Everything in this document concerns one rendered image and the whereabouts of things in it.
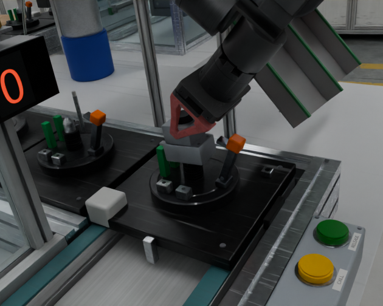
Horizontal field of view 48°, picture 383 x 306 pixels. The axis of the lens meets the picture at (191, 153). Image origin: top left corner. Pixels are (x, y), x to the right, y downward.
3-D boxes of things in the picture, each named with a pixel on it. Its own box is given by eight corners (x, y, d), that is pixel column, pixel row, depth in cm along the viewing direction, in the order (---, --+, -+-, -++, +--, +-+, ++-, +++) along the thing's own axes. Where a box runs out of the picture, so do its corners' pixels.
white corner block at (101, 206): (131, 212, 66) (126, 191, 64) (112, 231, 63) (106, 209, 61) (107, 205, 68) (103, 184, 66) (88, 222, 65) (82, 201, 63)
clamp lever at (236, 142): (232, 177, 63) (247, 138, 58) (226, 184, 62) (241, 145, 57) (211, 166, 64) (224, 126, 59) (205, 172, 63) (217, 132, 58)
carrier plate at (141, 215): (296, 173, 70) (296, 162, 69) (230, 272, 53) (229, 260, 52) (174, 148, 82) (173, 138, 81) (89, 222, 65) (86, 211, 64)
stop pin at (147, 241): (159, 258, 60) (155, 237, 58) (154, 265, 59) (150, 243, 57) (151, 256, 61) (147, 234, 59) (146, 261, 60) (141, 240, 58)
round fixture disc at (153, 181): (255, 172, 68) (255, 162, 67) (213, 225, 58) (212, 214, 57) (181, 156, 75) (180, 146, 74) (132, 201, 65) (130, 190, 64)
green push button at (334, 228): (351, 235, 56) (352, 223, 55) (343, 254, 54) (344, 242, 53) (320, 226, 58) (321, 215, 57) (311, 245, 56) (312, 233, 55)
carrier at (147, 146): (168, 146, 83) (158, 86, 77) (82, 220, 66) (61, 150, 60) (78, 128, 95) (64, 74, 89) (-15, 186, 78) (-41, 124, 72)
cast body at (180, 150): (217, 151, 64) (209, 108, 61) (202, 166, 61) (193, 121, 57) (171, 146, 68) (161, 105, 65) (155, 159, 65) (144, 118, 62)
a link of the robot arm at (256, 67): (283, 45, 45) (298, 27, 49) (234, 1, 45) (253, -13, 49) (246, 86, 50) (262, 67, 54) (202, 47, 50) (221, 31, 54)
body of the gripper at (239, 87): (171, 91, 53) (201, 49, 48) (211, 64, 60) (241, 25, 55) (209, 127, 53) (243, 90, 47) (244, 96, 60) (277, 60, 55)
